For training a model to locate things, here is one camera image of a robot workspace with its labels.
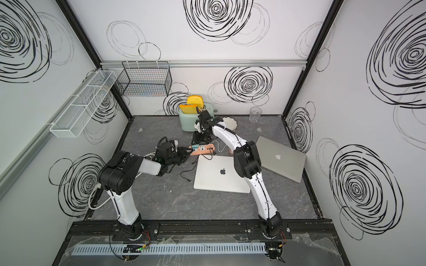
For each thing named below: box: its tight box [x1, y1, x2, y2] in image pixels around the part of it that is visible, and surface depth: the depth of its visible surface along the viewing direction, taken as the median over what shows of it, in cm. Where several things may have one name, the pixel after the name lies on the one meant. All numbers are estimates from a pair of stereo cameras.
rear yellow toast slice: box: [186, 94, 205, 110], surface depth 104 cm
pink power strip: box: [188, 143, 216, 156], surface depth 100 cm
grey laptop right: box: [256, 135, 307, 183], surface depth 99 cm
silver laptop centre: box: [193, 155, 251, 194], surface depth 93 cm
